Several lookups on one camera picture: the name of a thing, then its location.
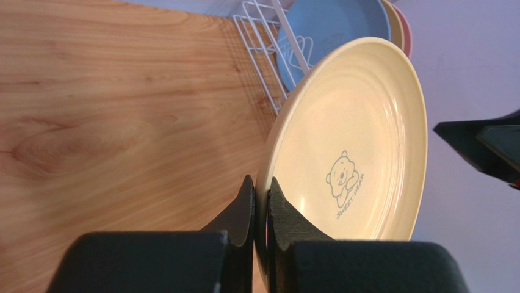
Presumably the tan yellow plate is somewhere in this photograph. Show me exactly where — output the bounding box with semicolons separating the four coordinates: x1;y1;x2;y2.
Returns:
381;0;405;51

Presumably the pink plate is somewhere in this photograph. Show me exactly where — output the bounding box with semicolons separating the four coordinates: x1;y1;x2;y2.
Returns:
392;4;413;58

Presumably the white wire dish rack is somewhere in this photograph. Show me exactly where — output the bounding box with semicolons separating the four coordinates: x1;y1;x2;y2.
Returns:
233;1;314;114

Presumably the blue plate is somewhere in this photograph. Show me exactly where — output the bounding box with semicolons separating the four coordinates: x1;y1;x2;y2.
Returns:
286;0;391;66

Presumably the cream yellow plate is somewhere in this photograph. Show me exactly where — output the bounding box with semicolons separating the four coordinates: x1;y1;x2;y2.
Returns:
255;37;428;287

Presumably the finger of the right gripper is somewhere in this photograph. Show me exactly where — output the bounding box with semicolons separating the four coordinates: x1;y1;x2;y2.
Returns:
433;110;519;190

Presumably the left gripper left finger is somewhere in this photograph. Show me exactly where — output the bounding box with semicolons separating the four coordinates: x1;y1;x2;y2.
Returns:
201;175;255;292

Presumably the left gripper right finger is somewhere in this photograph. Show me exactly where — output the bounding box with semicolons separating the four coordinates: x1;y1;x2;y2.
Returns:
266;177;332;292

